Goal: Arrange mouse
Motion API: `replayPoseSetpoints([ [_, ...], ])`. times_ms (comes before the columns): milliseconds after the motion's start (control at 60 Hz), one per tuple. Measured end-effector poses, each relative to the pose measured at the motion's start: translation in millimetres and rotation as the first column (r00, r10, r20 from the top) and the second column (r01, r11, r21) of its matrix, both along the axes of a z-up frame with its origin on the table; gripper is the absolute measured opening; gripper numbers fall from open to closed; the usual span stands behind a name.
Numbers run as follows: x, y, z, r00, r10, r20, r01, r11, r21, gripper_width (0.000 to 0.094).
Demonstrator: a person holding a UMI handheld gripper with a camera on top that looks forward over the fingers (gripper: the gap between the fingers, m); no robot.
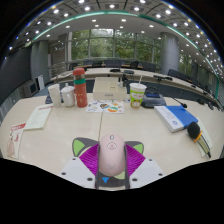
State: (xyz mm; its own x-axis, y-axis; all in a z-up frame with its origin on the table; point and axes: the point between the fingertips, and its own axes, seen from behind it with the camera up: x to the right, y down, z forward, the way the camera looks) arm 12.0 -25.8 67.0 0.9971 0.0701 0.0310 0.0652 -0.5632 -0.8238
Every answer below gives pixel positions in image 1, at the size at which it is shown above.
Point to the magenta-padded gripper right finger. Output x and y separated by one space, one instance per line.
136 157

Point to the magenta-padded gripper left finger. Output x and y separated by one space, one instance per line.
88 156

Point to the pink computer mouse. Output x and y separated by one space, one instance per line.
112 155

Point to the cat-face mouse pad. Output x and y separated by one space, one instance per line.
80 146

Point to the colourful sticker sheet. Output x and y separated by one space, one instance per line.
105 106

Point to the blue and white book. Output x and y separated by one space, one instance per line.
176 118

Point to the black conference desk unit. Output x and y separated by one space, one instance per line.
153 100

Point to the green white drink cup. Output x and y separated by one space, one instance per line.
137 96

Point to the white lidded mug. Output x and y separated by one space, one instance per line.
68 97

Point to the white paper booklet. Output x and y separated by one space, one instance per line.
38 116

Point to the red thermos bottle green band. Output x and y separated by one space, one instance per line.
80 91

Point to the black gooseneck microphone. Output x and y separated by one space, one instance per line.
184 105

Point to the white cardboard box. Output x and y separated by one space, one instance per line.
108 88

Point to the cream notebook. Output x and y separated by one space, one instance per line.
207 138

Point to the red and white booklet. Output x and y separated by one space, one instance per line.
16 140

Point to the white standing appliance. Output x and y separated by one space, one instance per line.
40 82

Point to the grey cabinet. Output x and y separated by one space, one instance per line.
30 88

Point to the group of dark chairs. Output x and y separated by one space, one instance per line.
148 66

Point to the group of ceiling lights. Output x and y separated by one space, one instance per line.
112 6

